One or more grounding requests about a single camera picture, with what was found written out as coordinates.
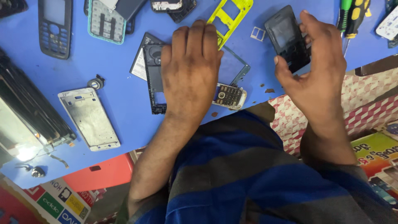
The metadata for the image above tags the black phone front cover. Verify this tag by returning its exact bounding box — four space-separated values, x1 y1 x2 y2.
264 5 312 74

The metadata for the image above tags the yellow and black screwdriver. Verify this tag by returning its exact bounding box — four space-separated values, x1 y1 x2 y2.
341 0 372 58

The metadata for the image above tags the colourful printed box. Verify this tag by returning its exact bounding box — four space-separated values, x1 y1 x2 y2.
351 132 398 206

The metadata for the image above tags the small round speaker part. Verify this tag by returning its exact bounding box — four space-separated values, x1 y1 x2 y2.
87 74 106 91

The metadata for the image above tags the person's right hand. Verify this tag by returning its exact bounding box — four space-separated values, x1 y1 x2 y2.
274 10 347 126

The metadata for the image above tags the stack of phone display panels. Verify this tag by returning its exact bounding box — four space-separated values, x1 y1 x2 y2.
0 47 77 163

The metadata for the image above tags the black phone battery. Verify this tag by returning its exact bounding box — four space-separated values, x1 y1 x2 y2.
130 32 165 82

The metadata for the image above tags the dark blue phone back cover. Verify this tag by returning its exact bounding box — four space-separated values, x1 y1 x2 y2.
114 0 147 21

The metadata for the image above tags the board with coloured stickers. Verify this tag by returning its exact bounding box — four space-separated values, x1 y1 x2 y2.
0 174 98 224

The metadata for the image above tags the silver phone keypad piece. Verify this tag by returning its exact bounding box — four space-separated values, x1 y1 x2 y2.
212 83 248 111

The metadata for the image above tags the dark teal phone bezel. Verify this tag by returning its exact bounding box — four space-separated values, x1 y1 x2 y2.
218 46 251 88

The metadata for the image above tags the pink white chequered cloth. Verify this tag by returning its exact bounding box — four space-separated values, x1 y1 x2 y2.
268 67 398 157

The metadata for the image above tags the red plastic stool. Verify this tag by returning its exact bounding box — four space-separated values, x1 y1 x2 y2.
62 152 135 192

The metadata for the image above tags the silver metal phone chassis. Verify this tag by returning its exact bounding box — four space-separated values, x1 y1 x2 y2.
57 87 121 152

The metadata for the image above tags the blue grey striped shirt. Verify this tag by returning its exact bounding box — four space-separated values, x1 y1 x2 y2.
114 109 398 224

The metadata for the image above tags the black phone housing part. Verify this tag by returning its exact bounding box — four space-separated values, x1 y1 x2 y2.
150 0 197 24

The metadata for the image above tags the small white plastic frame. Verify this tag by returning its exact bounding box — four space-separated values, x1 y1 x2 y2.
250 26 267 42

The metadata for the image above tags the teal phone housing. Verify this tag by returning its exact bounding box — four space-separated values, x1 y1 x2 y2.
87 0 127 45

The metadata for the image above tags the person's left hand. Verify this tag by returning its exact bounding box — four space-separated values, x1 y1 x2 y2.
160 19 224 125

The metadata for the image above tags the yellow phone frame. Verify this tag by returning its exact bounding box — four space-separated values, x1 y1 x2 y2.
207 0 254 50

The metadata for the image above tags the black keypad phone fascia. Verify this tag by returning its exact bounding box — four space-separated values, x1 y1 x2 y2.
38 0 74 60

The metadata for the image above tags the white phone keypad part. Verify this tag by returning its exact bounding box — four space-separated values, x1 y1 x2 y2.
375 6 398 41

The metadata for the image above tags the thin flex cable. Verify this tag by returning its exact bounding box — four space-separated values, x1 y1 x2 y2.
43 146 70 169

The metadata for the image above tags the green and black screwdriver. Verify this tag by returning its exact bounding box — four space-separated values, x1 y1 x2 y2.
337 0 354 33

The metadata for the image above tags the black phone middle frame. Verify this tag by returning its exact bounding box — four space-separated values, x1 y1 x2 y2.
143 44 168 115

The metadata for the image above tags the small round metal part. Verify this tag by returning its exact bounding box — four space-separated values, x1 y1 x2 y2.
30 166 46 179

